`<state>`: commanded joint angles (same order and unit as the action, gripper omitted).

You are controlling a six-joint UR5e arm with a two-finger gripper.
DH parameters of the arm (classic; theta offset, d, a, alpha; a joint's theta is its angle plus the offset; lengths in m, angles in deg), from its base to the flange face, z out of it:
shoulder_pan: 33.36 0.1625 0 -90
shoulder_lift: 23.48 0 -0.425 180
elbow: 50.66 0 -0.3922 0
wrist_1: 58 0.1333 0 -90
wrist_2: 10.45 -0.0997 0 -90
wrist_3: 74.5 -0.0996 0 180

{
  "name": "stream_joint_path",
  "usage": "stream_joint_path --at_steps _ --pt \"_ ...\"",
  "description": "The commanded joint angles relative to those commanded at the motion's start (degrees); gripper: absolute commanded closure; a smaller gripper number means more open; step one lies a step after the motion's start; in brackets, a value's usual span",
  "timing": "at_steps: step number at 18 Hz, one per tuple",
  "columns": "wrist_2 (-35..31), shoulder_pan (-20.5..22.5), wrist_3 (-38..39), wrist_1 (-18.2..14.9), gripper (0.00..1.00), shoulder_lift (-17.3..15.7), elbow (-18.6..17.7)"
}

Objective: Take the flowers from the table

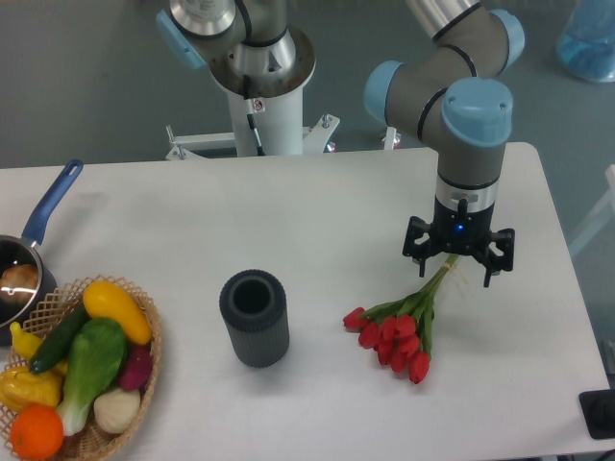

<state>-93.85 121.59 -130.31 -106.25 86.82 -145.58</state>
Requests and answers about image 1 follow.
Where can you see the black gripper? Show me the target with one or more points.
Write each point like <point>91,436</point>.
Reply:
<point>466,232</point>

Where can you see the red tulip bouquet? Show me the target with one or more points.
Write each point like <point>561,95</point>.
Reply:
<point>400,332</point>

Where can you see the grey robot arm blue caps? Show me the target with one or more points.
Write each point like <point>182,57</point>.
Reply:
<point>452,102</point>

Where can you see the dark grey ribbed vase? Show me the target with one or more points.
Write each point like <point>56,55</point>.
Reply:
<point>254,309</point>

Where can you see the black device at edge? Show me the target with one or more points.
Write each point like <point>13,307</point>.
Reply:
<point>598,412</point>

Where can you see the purple red onion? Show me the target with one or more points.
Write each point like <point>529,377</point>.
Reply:
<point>137,370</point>

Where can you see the yellow squash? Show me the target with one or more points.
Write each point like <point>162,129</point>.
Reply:
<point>103,299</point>

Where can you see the green bok choy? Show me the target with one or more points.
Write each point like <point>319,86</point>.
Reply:
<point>94,360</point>

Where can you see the white garlic bulb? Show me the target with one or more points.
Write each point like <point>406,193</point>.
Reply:
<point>115,410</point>

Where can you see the green cucumber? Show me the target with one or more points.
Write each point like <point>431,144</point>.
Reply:
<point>56,345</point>

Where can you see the browned bread in pan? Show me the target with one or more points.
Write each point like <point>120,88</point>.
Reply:
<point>19,284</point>

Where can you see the orange fruit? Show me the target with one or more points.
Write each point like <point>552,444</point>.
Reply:
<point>37,433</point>

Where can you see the yellow bell pepper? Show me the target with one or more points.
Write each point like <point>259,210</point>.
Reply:
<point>21,389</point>

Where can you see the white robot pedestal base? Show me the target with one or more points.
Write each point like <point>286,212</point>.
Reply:
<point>264,87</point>

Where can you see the blue handled saucepan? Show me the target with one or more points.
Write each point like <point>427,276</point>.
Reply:
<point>23,249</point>

